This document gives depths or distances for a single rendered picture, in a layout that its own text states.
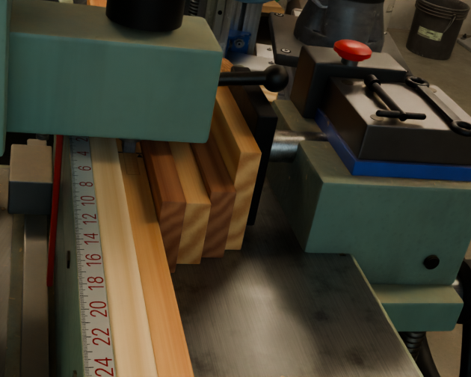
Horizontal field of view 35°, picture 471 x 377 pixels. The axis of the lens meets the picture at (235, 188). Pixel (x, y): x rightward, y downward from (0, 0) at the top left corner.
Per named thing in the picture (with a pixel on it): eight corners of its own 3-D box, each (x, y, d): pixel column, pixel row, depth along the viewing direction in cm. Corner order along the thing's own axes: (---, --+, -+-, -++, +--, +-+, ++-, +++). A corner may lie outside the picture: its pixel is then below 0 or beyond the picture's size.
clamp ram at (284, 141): (329, 229, 58) (359, 122, 53) (235, 226, 56) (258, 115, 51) (296, 170, 65) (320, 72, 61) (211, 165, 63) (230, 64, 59)
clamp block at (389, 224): (457, 289, 60) (496, 192, 56) (296, 289, 56) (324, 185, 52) (386, 192, 72) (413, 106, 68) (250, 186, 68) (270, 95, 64)
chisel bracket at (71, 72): (205, 164, 54) (226, 51, 49) (-2, 153, 50) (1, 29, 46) (188, 118, 60) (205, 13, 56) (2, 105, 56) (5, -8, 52)
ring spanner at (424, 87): (481, 138, 53) (484, 132, 53) (457, 137, 53) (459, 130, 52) (422, 81, 62) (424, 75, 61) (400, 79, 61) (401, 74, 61)
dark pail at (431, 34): (463, 63, 409) (481, 13, 395) (417, 60, 400) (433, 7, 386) (436, 43, 433) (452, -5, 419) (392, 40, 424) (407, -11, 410)
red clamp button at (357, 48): (375, 65, 59) (378, 52, 58) (339, 61, 58) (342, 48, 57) (361, 51, 61) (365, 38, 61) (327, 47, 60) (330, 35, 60)
